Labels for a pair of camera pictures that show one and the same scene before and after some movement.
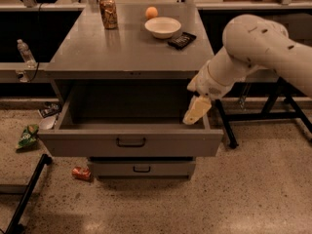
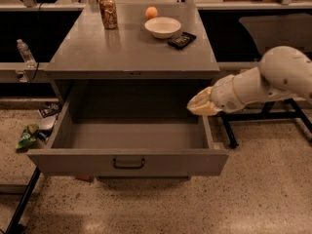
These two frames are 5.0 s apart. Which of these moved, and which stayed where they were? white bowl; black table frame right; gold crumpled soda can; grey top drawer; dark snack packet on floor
Moved: grey top drawer
Stayed: white bowl; dark snack packet on floor; gold crumpled soda can; black table frame right
